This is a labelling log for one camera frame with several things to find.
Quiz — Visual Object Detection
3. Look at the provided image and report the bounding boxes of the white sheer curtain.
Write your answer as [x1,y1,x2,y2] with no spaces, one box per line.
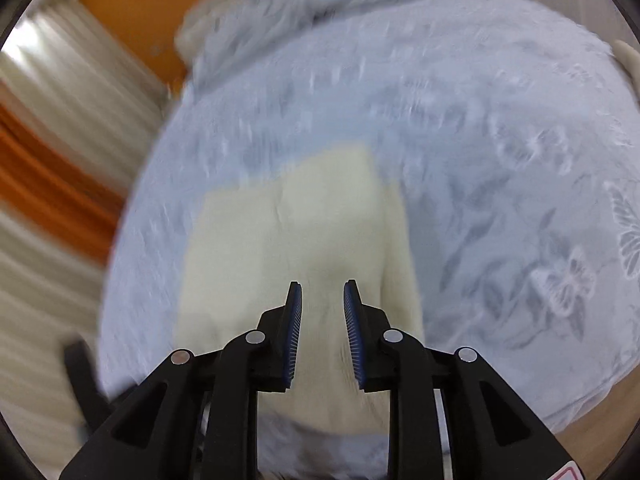
[0,210,121,461]
[0,2,168,186]

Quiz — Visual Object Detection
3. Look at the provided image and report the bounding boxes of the orange curtain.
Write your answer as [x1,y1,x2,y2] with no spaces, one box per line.
[0,102,126,266]

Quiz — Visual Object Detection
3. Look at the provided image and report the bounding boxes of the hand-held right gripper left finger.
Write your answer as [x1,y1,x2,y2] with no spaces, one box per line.
[59,281,304,480]

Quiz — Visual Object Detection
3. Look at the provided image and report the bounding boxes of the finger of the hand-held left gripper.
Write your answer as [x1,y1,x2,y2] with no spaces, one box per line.
[64,340,111,433]

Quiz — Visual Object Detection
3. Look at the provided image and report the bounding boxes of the cream knit cardigan red buttons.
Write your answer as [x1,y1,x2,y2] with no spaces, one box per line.
[175,142,426,436]

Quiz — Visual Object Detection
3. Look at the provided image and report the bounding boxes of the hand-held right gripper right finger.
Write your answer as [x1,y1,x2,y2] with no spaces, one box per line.
[343,280,588,480]

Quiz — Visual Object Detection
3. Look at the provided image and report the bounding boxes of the grey duvet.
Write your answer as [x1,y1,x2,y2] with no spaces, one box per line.
[175,0,486,86]

